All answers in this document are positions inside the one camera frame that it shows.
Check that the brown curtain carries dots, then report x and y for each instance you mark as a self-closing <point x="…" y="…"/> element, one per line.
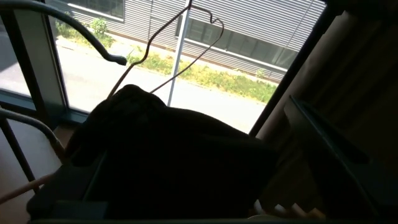
<point x="348" y="71"/>

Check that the black clothes rack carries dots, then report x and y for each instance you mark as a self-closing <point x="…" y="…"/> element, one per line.
<point x="290" y="73"/>

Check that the window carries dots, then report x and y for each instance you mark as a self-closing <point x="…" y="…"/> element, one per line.
<point x="217" y="93"/>

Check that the pink clothes hanger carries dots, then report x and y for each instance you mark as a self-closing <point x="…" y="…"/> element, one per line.
<point x="146" y="51"/>
<point x="119" y="60"/>

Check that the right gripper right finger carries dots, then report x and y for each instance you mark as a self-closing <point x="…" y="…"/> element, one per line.
<point x="357" y="193"/>

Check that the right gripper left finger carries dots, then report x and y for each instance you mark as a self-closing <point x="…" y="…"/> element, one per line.
<point x="62" y="193"/>

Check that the black garment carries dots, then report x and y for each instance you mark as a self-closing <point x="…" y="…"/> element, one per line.
<point x="174" y="155"/>

